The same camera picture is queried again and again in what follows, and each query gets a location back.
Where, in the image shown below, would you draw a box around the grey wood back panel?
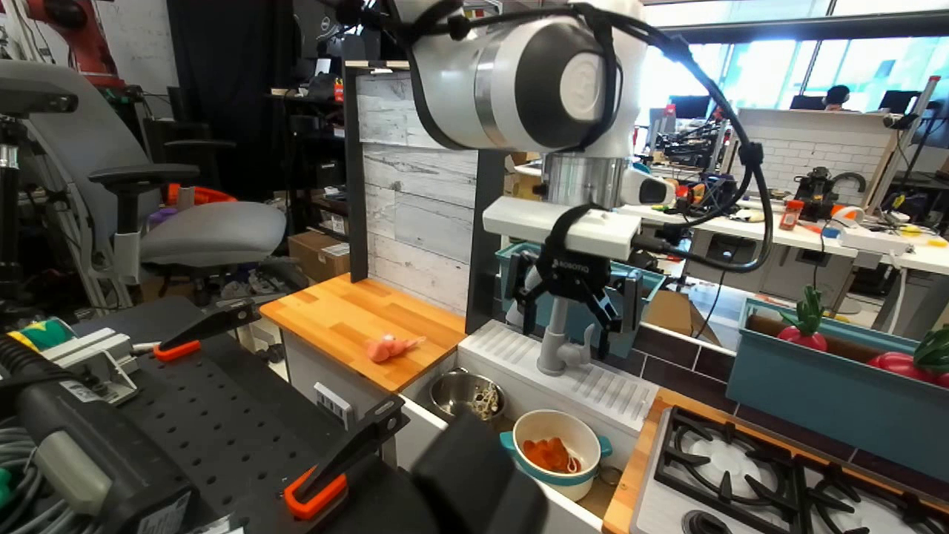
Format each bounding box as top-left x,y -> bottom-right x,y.
354,69 -> 482,320

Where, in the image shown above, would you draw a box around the grey toy faucet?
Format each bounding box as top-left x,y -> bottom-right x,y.
534,295 -> 598,381

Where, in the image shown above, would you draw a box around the black desktop device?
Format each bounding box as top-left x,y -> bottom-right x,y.
796,164 -> 842,225

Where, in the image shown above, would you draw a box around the white metal bracket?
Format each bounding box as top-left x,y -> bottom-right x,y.
40,324 -> 144,409

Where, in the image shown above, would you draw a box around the green yellow sponge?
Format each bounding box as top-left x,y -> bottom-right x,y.
7,316 -> 79,356

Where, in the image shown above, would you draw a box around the pink plush toy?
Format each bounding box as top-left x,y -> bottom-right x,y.
363,333 -> 428,366

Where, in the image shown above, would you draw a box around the stainless steel pot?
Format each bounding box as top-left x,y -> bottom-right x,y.
424,366 -> 509,427

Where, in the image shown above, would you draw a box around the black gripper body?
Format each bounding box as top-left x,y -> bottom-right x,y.
532,253 -> 618,305

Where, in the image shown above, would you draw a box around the black kitchen frame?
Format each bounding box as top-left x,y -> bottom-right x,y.
466,9 -> 949,335

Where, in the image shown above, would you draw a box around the cardboard box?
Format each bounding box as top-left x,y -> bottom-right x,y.
289,225 -> 357,289

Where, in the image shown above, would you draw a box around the white toy kitchen sink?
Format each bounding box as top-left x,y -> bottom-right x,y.
279,319 -> 661,534

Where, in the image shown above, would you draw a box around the flat cardboard sheet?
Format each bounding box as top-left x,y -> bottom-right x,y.
641,289 -> 719,344

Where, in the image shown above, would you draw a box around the red toy vegetable green leaves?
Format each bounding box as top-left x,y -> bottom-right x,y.
869,324 -> 949,388
775,284 -> 833,353

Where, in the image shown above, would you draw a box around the black clamp orange handle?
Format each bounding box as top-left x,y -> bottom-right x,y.
282,394 -> 412,526
151,295 -> 264,367

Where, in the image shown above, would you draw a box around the teal plastic bin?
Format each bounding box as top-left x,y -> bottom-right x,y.
492,241 -> 670,335

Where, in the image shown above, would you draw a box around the grey chair black armrests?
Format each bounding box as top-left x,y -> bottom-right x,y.
0,60 -> 292,311

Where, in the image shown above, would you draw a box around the wooden kitchen counter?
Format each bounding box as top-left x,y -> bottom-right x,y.
258,274 -> 470,394

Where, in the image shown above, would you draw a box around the grey control box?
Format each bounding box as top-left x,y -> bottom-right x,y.
0,381 -> 202,534

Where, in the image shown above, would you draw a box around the long white desk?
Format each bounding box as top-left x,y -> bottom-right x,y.
632,191 -> 949,344

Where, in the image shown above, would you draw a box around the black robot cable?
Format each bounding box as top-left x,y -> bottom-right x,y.
396,0 -> 778,280

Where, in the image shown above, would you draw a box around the teal planter box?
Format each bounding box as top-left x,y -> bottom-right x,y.
737,296 -> 949,488

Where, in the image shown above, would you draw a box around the black padded block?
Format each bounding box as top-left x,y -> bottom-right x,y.
409,412 -> 552,534

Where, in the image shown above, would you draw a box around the white pot teal handles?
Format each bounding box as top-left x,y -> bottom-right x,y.
500,408 -> 618,505

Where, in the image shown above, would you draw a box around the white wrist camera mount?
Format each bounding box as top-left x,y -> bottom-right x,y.
483,192 -> 694,265

